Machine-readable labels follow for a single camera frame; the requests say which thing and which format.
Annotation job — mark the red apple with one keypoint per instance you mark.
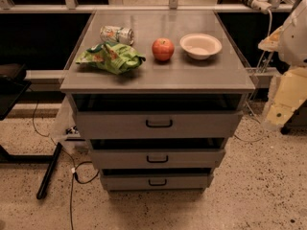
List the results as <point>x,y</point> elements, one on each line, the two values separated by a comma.
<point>163,49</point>

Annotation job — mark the grey bottom drawer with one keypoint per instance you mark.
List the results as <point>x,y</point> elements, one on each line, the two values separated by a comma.
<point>155,179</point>

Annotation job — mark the grey drawer cabinet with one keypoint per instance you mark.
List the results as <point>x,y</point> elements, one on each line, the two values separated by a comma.
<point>221,74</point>

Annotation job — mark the white paper bowl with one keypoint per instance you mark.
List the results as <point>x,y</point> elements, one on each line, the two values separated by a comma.
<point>200,46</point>

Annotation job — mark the grey middle drawer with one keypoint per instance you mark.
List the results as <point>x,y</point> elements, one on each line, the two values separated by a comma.
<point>173,153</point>

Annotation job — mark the green chip bag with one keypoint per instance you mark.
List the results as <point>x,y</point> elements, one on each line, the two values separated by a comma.
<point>113,57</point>

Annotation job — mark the grey drawer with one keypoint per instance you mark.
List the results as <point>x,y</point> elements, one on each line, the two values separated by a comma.
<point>141,116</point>
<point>173,153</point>
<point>155,179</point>

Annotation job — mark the grey top drawer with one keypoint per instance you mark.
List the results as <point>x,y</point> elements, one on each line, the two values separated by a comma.
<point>141,116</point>

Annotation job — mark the black table leg frame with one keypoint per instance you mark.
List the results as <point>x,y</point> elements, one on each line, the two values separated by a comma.
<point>50,160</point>

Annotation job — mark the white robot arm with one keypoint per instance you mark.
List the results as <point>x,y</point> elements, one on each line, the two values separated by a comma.
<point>290,42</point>

